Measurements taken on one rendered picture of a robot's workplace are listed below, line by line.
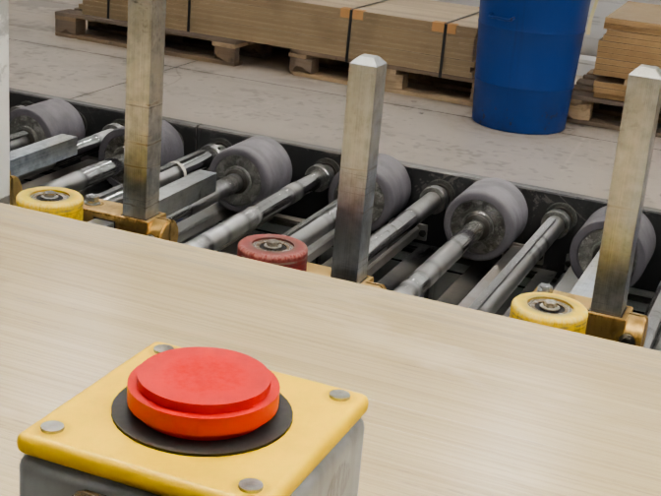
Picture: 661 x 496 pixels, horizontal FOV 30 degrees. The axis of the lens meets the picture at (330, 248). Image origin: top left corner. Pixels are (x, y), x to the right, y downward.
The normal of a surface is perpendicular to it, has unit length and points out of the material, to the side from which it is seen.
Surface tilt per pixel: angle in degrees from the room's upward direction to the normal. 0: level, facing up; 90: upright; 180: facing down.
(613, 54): 90
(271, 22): 90
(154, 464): 0
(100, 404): 0
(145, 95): 90
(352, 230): 90
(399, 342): 0
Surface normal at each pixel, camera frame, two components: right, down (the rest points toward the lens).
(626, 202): -0.39, 0.28
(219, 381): 0.08, -0.94
